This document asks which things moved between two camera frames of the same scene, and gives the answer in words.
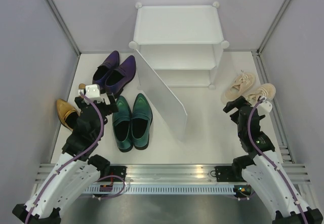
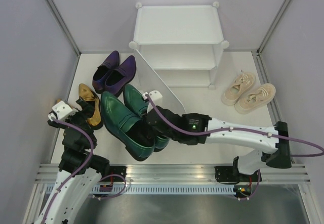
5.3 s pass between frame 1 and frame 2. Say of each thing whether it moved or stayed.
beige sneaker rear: stayed
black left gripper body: moved
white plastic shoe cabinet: stayed
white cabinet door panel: stayed
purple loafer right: stayed
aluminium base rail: stayed
